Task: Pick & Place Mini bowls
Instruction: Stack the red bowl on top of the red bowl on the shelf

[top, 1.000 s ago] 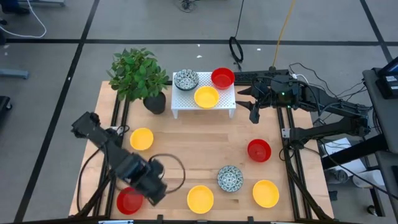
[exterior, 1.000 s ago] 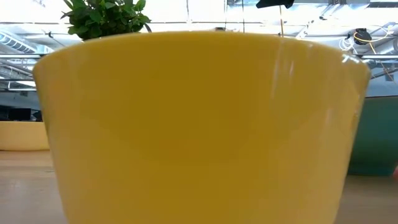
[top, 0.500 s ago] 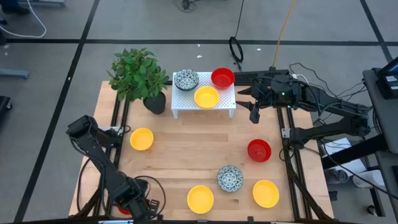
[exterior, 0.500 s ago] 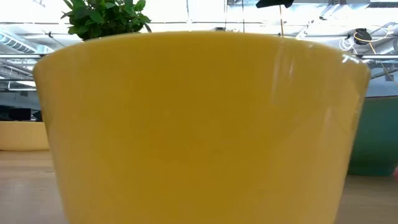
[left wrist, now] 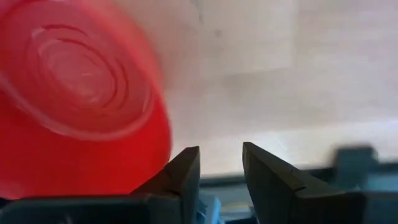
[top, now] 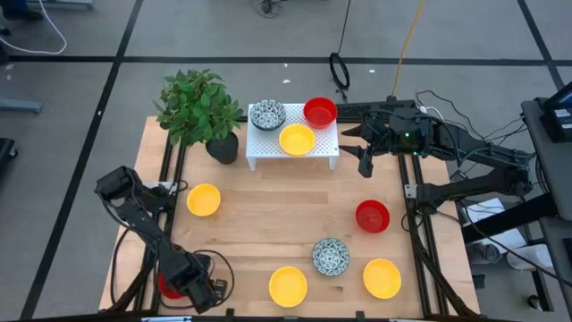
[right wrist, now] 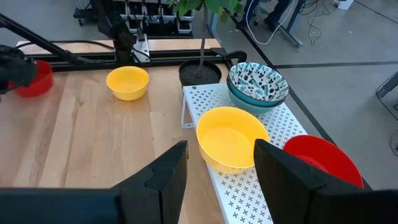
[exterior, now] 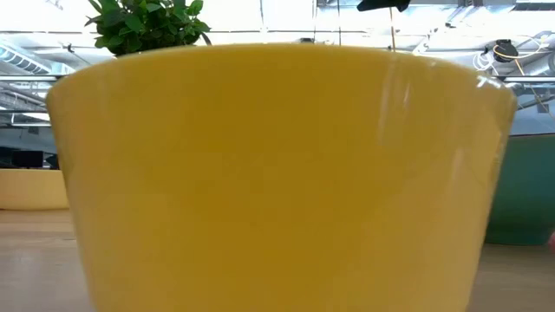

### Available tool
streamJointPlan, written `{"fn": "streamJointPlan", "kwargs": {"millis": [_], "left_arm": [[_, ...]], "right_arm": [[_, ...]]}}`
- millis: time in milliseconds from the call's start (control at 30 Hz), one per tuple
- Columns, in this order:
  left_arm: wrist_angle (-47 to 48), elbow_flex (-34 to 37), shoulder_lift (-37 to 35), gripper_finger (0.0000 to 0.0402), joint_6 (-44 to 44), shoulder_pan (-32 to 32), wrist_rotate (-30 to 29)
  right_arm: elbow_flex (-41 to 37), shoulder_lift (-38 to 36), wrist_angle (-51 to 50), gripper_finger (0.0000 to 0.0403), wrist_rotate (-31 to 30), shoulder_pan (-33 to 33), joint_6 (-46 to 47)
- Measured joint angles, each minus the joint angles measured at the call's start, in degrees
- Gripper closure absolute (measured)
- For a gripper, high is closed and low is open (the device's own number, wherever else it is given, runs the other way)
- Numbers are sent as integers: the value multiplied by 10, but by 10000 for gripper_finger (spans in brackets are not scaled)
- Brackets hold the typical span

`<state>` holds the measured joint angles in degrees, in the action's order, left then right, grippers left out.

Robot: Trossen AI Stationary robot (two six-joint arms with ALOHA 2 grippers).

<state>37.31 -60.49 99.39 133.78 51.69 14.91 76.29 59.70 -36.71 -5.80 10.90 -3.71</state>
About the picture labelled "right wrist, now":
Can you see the white perforated metal rack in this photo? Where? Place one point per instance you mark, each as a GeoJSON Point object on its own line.
{"type": "Point", "coordinates": [242, 193]}

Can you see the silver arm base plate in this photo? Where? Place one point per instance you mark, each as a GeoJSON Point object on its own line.
{"type": "Point", "coordinates": [142, 46]}

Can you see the black equipment cart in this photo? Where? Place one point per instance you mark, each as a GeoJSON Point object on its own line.
{"type": "Point", "coordinates": [155, 18]}

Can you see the person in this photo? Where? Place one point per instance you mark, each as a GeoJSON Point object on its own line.
{"type": "Point", "coordinates": [281, 7]}

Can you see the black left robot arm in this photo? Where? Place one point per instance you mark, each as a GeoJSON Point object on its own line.
{"type": "Point", "coordinates": [118, 34]}

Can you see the white box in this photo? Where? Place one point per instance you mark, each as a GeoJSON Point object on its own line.
{"type": "Point", "coordinates": [343, 3]}

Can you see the teal patterned ceramic bowl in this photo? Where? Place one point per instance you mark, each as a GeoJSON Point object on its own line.
{"type": "Point", "coordinates": [258, 81]}
{"type": "Point", "coordinates": [245, 105]}

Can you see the yellow mini bowl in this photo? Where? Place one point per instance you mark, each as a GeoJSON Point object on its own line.
{"type": "Point", "coordinates": [227, 140]}
{"type": "Point", "coordinates": [127, 84]}

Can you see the grey desk foot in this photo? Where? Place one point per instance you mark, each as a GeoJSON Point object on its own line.
{"type": "Point", "coordinates": [214, 23]}

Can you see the dark furniture leg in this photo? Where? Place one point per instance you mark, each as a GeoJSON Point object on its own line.
{"type": "Point", "coordinates": [388, 85]}

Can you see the grey desk leg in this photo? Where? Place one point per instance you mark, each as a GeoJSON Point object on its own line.
{"type": "Point", "coordinates": [293, 37]}

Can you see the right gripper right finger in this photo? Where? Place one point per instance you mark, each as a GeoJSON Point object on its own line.
{"type": "Point", "coordinates": [286, 186]}

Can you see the red mini bowl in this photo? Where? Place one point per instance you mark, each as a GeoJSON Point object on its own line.
{"type": "Point", "coordinates": [323, 155]}
{"type": "Point", "coordinates": [43, 82]}

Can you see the black aluminium frame rail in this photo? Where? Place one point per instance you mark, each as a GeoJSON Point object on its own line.
{"type": "Point", "coordinates": [174, 53]}
{"type": "Point", "coordinates": [93, 66]}

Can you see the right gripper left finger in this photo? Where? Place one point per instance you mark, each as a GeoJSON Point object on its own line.
{"type": "Point", "coordinates": [164, 186]}

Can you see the green plant in black pot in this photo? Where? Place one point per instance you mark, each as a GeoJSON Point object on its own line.
{"type": "Point", "coordinates": [199, 74]}

